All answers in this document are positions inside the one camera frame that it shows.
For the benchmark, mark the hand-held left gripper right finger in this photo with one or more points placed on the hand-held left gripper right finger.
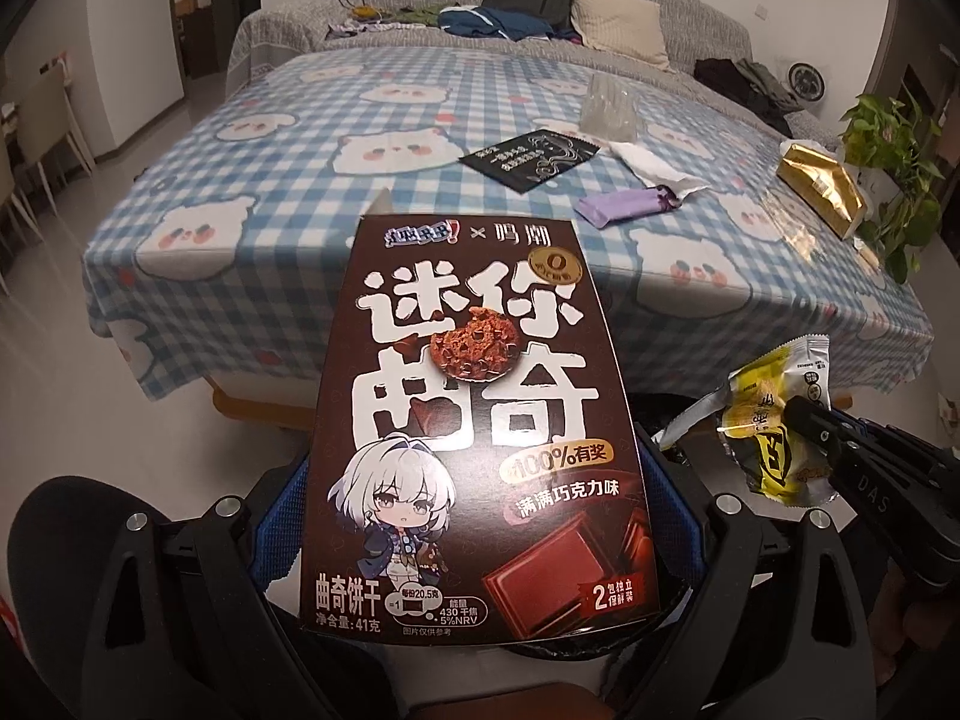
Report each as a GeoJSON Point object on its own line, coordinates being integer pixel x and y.
{"type": "Point", "coordinates": [679, 540]}

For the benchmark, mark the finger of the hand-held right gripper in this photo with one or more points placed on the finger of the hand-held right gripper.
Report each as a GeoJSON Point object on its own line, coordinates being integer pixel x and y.
{"type": "Point", "coordinates": [877, 435]}
{"type": "Point", "coordinates": [810, 420]}

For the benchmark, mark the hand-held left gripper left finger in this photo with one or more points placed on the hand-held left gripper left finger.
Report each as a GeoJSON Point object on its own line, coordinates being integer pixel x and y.
{"type": "Point", "coordinates": [281, 540]}

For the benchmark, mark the yellow snack packet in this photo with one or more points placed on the yellow snack packet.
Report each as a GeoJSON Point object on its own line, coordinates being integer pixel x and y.
{"type": "Point", "coordinates": [757, 420]}

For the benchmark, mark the bin with black liner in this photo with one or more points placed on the bin with black liner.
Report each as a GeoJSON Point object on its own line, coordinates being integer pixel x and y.
{"type": "Point", "coordinates": [660, 409]}

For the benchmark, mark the brown cookie box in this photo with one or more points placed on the brown cookie box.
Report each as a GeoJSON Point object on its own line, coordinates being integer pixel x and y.
{"type": "Point", "coordinates": [465, 465]}

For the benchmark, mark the purple wrapper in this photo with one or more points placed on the purple wrapper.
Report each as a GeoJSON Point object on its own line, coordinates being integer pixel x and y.
{"type": "Point", "coordinates": [622, 206]}

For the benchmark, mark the white tissue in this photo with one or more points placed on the white tissue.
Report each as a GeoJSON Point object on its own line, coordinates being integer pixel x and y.
{"type": "Point", "coordinates": [645, 161]}

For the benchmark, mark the clear plastic tray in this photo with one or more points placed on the clear plastic tray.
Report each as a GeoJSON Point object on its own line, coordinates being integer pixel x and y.
{"type": "Point", "coordinates": [609, 109]}

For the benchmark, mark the black printed packet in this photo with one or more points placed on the black printed packet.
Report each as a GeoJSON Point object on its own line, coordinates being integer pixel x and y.
{"type": "Point", "coordinates": [525, 161]}

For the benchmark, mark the gold tissue pack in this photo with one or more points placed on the gold tissue pack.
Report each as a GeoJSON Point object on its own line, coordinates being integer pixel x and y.
{"type": "Point", "coordinates": [821, 184]}

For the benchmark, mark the green potted plant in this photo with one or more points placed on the green potted plant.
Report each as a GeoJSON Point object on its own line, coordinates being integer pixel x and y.
{"type": "Point", "coordinates": [889, 157]}

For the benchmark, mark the red box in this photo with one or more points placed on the red box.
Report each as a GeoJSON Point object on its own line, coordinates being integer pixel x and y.
{"type": "Point", "coordinates": [11, 645]}

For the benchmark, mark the small round fan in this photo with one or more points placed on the small round fan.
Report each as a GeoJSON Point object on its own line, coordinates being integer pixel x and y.
{"type": "Point", "coordinates": [806, 82]}

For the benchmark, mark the olive grey garment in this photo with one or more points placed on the olive grey garment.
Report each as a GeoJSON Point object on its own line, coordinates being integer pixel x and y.
{"type": "Point", "coordinates": [765, 79]}

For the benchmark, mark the black garment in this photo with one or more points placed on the black garment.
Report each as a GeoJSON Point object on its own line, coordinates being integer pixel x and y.
{"type": "Point", "coordinates": [724, 79]}

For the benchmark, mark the blue checked bear tablecloth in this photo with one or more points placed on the blue checked bear tablecloth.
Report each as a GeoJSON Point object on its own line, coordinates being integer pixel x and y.
{"type": "Point", "coordinates": [262, 187]}

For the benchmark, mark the beige pillow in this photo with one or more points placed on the beige pillow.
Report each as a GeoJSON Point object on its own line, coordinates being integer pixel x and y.
{"type": "Point", "coordinates": [622, 26]}

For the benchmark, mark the blue jacket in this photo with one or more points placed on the blue jacket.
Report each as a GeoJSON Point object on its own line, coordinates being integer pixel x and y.
{"type": "Point", "coordinates": [487, 21]}

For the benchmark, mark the purple striped cloth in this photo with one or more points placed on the purple striped cloth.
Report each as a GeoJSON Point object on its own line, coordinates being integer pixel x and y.
{"type": "Point", "coordinates": [360, 28]}

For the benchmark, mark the small yellow object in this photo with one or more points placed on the small yellow object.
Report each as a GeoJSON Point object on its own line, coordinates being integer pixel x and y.
{"type": "Point", "coordinates": [366, 13]}

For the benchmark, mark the green cloth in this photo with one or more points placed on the green cloth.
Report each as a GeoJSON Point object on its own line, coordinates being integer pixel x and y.
{"type": "Point", "coordinates": [416, 15]}

